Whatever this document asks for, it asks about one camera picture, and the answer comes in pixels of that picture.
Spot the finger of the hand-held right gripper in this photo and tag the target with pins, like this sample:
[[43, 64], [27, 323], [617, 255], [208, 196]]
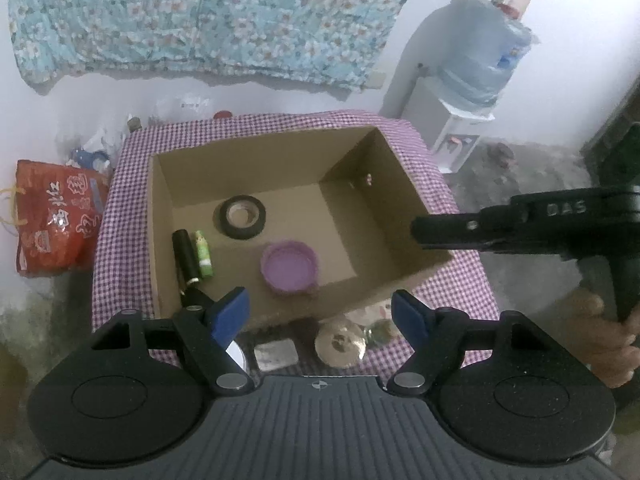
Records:
[[440, 232]]

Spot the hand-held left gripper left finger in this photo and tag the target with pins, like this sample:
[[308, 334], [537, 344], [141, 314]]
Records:
[[232, 310]]

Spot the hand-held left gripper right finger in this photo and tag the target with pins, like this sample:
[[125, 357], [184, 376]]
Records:
[[407, 310]]

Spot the green and white tube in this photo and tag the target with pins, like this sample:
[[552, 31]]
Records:
[[204, 257]]

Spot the purple round lid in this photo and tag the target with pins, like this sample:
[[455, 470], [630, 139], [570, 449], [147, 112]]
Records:
[[289, 267]]

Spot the black cylindrical tube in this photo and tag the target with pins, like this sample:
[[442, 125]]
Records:
[[185, 255]]

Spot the black tape roll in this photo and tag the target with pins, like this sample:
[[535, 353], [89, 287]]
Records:
[[242, 233]]

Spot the brown cardboard box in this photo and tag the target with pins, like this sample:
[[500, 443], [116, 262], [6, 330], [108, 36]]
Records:
[[290, 170]]

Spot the person's right hand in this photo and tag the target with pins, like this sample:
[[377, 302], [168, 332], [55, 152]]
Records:
[[615, 350]]

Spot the green glass bottle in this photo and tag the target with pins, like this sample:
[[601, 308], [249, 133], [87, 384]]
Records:
[[380, 332]]

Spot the small white box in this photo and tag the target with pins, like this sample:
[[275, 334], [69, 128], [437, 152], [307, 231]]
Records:
[[275, 355]]

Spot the round gold object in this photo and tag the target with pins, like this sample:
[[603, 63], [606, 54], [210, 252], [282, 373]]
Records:
[[340, 345]]

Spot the white water dispenser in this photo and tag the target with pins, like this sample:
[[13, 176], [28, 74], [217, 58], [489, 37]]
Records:
[[425, 110]]

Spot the purple checkered tablecloth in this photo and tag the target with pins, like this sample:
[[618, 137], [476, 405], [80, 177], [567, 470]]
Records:
[[125, 185]]

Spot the red printed bag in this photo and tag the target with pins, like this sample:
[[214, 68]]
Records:
[[55, 215]]

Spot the clear plastic bag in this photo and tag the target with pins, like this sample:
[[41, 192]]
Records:
[[182, 107]]

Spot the blue and white packet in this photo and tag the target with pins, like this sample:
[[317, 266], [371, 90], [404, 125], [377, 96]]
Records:
[[90, 157]]

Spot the small glass jar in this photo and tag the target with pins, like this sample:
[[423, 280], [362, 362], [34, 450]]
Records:
[[134, 124]]

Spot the blue floral cloth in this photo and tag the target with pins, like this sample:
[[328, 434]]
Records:
[[200, 10]]

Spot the wall socket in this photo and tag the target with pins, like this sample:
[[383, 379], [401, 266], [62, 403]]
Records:
[[377, 79]]

